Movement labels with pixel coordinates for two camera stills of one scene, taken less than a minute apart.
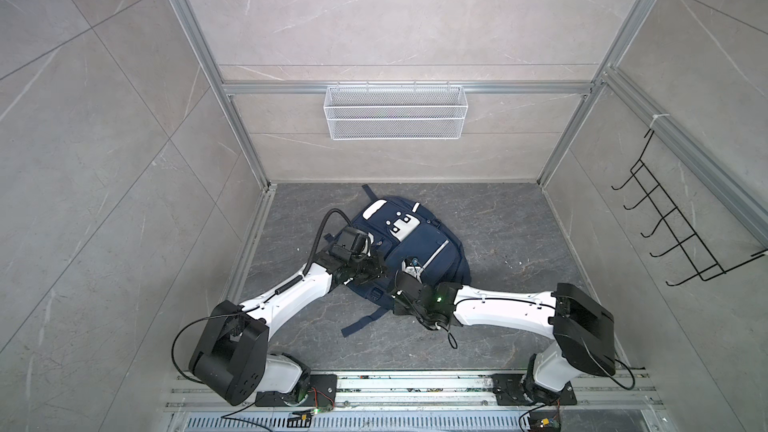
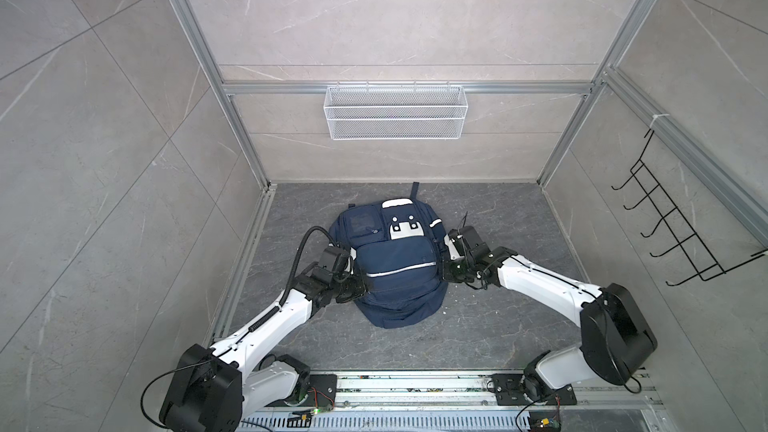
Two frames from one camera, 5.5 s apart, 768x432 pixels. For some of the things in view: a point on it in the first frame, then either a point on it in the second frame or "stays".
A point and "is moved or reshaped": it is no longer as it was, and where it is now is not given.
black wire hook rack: (696, 252) stays
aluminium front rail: (425, 403) stays
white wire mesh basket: (395, 113) stays
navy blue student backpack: (400, 229) is moved or reshaped
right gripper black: (397, 309) → (446, 261)
